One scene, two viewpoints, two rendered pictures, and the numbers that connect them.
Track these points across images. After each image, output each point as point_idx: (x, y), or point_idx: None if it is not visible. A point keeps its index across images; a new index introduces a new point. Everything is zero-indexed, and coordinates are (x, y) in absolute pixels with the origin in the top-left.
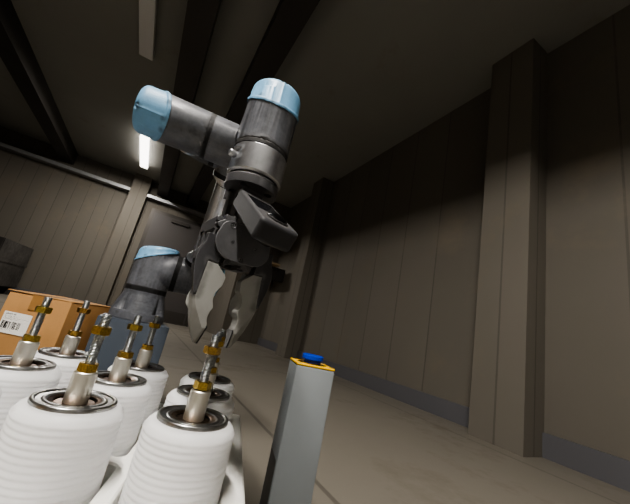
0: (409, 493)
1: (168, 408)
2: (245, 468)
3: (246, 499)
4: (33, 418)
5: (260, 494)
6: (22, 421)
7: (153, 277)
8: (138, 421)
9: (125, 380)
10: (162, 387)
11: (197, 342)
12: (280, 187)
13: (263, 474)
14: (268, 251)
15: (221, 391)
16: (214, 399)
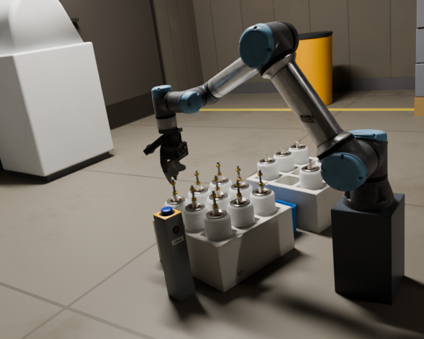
0: None
1: (184, 198)
2: (256, 328)
3: (224, 309)
4: None
5: (222, 317)
6: None
7: None
8: (208, 210)
9: (216, 197)
10: (229, 212)
11: (175, 179)
12: (159, 128)
13: (240, 333)
14: (160, 153)
15: (193, 210)
16: (186, 206)
